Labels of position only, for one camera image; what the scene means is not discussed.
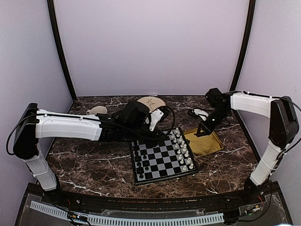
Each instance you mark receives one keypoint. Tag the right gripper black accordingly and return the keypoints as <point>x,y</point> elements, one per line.
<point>208,130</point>

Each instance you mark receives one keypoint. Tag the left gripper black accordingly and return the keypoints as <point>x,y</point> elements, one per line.
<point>157,133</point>

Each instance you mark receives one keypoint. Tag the gold metal tray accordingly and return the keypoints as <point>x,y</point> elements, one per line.
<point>205,145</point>

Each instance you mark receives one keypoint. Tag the black white chess board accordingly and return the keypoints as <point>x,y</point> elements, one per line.
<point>155,158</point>

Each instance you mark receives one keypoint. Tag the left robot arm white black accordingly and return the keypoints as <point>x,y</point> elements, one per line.
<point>38,123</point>

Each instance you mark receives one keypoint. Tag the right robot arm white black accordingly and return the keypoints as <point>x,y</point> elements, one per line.
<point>283,127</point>

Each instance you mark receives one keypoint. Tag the white chess pieces row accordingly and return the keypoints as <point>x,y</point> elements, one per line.
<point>179,154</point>

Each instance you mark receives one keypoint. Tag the beige floral ceramic plate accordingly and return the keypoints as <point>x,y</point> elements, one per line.
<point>152,102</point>

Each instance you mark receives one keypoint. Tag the beige coral pattern mug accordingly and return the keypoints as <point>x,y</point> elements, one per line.
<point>97,110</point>

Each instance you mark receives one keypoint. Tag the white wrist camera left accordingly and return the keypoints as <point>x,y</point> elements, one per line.
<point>155,117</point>

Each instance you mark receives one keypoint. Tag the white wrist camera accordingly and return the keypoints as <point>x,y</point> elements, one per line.
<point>198,113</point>
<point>155,117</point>

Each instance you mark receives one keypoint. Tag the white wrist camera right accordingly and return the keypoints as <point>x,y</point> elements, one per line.
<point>198,113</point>

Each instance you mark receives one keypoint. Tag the right black frame post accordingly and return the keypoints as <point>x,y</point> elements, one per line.
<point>244,44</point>

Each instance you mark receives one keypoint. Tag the black frame post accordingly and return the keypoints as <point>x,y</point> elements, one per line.
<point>59,48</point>
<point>244,44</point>

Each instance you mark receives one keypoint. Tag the grey slotted cable duct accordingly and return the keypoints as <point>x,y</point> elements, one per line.
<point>131,218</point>

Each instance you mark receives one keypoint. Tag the black front rail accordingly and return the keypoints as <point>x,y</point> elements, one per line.
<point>87,202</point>

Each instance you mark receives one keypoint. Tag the left black frame post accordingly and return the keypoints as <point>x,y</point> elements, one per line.
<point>59,48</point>

